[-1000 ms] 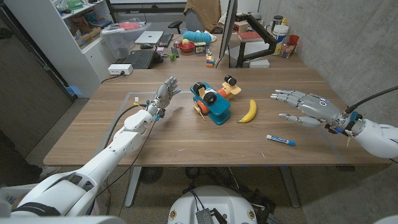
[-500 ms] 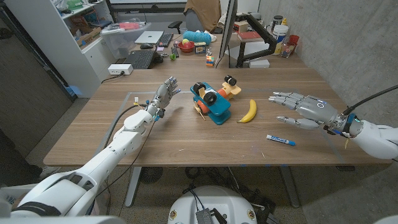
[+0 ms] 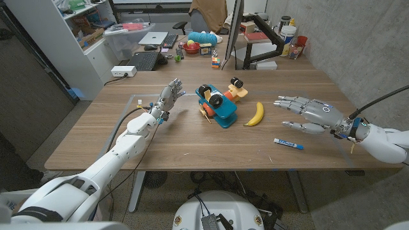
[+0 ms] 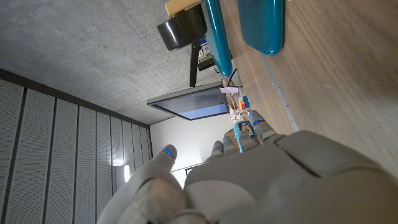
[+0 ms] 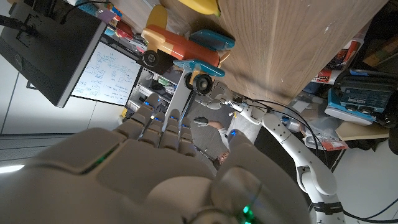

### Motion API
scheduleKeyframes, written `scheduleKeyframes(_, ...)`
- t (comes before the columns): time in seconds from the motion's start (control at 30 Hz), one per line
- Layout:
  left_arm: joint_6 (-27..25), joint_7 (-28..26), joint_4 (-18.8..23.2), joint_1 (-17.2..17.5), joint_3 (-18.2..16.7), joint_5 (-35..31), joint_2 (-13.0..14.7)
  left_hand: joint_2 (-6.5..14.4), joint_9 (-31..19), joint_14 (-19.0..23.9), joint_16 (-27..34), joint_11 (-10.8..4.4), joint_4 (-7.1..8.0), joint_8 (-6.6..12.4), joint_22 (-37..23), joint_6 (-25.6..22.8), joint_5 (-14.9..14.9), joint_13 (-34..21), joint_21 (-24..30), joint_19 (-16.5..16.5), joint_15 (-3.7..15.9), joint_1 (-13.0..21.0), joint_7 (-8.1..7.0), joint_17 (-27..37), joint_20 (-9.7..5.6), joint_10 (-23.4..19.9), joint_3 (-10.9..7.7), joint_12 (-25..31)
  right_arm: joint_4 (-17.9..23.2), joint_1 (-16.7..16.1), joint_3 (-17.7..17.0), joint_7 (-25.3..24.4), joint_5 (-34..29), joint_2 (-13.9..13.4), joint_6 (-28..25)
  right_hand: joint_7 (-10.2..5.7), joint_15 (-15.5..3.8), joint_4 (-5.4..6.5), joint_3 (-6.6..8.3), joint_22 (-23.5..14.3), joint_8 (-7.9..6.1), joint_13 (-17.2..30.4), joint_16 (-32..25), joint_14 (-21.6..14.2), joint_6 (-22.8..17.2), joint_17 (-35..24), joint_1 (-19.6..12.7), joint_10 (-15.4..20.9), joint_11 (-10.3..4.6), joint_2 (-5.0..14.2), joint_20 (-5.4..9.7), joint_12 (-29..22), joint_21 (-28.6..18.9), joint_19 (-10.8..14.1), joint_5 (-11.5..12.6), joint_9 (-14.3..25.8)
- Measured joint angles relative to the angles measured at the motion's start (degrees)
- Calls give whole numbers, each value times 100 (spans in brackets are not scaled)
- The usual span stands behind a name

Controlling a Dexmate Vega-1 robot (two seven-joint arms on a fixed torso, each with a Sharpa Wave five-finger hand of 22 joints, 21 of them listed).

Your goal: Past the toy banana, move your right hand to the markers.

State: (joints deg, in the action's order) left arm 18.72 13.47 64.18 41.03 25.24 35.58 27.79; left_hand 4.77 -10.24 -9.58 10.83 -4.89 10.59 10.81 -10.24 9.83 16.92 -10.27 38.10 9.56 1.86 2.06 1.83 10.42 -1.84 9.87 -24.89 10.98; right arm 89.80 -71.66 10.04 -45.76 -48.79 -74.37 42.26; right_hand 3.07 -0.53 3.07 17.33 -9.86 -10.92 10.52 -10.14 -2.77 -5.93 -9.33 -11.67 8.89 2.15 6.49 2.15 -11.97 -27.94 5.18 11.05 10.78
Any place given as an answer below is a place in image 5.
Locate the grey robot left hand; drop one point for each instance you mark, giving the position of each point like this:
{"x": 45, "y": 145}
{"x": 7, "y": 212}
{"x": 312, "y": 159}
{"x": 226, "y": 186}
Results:
{"x": 217, "y": 93}

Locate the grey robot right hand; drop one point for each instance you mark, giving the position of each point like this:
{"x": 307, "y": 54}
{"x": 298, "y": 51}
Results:
{"x": 140, "y": 180}

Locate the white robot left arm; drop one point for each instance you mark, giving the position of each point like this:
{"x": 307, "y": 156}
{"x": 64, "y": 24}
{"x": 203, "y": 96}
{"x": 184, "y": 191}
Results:
{"x": 289, "y": 137}

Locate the teal orange toy airplane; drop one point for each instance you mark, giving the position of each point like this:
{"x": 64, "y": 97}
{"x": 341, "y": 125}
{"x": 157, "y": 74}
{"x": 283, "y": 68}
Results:
{"x": 186, "y": 49}

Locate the yellow toy banana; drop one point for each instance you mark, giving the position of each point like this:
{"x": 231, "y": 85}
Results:
{"x": 202, "y": 6}

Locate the white shelf cabinet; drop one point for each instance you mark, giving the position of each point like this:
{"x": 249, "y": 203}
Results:
{"x": 177, "y": 93}

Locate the whiteboard with writing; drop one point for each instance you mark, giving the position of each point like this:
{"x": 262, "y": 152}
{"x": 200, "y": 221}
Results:
{"x": 107, "y": 74}

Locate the colourful puzzle cube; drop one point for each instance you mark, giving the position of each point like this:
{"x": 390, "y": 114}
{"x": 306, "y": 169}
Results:
{"x": 116, "y": 12}

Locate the blue black battery charger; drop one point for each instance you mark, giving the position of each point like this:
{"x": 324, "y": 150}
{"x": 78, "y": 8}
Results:
{"x": 363, "y": 96}

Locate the teal yarn ball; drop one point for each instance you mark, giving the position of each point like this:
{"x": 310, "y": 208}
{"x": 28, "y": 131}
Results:
{"x": 87, "y": 7}

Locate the black computer monitor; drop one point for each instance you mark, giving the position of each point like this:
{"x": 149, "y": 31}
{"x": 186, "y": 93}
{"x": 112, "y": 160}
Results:
{"x": 46, "y": 46}

